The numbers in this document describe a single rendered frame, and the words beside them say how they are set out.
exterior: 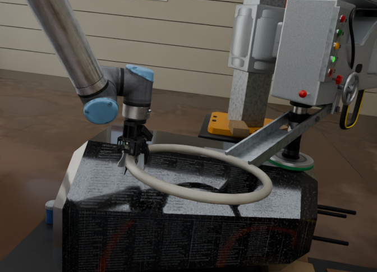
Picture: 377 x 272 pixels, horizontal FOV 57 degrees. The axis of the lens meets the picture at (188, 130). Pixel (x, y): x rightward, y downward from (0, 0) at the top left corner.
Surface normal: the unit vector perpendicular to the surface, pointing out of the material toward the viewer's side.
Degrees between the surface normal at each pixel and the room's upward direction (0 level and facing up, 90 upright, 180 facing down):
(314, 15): 90
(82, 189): 45
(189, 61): 90
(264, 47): 90
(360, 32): 40
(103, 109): 114
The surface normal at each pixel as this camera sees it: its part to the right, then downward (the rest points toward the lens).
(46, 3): 0.33, 0.55
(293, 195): 0.00, -0.48
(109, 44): -0.11, 0.27
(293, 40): -0.70, 0.13
